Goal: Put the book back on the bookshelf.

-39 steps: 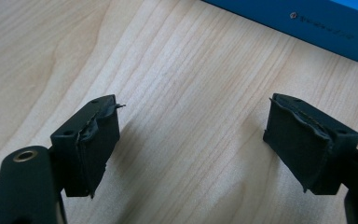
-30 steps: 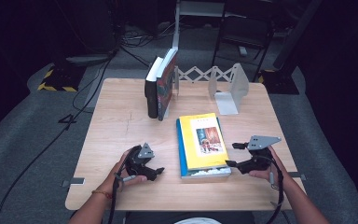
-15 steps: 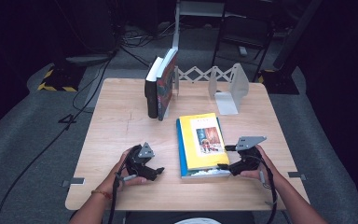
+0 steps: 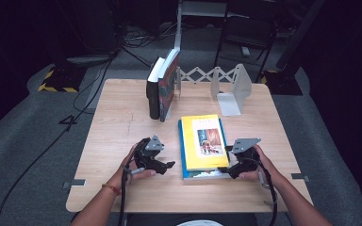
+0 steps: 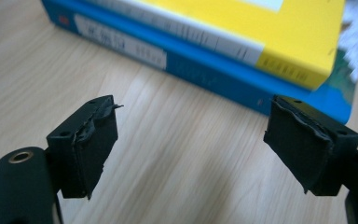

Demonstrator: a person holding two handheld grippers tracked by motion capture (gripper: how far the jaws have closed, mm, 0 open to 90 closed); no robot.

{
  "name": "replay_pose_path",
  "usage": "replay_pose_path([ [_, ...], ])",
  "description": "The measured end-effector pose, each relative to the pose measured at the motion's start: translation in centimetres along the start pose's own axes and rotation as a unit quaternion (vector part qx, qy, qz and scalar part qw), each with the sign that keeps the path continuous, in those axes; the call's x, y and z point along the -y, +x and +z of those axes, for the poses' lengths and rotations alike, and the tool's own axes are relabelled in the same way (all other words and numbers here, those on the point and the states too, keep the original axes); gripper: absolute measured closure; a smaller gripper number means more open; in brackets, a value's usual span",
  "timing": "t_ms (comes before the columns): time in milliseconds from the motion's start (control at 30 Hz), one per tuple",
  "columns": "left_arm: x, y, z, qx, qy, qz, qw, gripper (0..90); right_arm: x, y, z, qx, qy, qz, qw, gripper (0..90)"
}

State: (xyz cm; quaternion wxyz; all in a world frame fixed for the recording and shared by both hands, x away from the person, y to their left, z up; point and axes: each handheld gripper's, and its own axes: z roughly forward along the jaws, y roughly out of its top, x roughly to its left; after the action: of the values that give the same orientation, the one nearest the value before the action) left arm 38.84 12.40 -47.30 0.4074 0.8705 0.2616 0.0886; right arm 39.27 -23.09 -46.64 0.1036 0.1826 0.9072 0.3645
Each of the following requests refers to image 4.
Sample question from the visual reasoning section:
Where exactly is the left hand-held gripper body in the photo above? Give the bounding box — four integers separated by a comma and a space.
134, 135, 168, 170

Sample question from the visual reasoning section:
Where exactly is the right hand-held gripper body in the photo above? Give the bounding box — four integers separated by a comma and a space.
229, 137, 262, 180

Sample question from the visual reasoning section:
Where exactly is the thick blue book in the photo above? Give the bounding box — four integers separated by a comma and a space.
177, 117, 234, 181

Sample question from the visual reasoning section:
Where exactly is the yellow book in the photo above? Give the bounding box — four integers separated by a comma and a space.
180, 113, 231, 172

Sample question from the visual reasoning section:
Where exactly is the black hardcover book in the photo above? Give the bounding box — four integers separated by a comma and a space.
145, 56, 166, 121

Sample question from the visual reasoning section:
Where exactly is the white expandable bookend rack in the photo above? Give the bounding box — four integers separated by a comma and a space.
165, 63, 254, 120

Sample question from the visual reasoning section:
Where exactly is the red and blue illustrated book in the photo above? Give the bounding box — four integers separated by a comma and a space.
157, 48, 181, 123

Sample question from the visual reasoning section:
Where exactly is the person's right hand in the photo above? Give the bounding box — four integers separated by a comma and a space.
239, 144, 284, 189

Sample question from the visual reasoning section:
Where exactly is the person's left hand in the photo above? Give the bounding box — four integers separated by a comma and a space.
109, 142, 157, 194

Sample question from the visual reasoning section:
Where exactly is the black stand with striped base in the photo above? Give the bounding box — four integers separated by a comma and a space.
259, 0, 328, 97

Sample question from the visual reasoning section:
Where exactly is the yellow-black striped stand base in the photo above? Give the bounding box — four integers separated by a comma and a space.
37, 64, 88, 93

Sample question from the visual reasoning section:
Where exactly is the black metal chair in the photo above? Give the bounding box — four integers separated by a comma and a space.
212, 13, 279, 83

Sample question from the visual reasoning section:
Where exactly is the white metal stand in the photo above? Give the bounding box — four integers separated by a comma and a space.
173, 0, 253, 57

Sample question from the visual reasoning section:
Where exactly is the right hand-held gripper cable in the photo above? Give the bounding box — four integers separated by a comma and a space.
256, 159, 279, 226

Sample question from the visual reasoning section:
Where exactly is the hand-held gripper cable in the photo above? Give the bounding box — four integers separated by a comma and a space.
117, 164, 147, 226
256, 159, 279, 226

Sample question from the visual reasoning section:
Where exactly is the red and gold bracelet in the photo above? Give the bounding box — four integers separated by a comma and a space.
101, 183, 123, 197

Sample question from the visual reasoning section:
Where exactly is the left hand-held gripper cable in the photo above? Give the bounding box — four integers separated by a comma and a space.
117, 164, 147, 226

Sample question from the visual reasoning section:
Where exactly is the grey table edge bracket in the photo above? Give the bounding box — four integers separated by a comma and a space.
289, 172, 311, 184
61, 178, 87, 190

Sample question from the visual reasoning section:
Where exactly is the long black floor cable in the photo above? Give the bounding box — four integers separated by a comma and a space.
0, 50, 121, 226

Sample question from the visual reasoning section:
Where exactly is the bundle of black floor cables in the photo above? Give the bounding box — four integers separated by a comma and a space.
119, 23, 178, 50

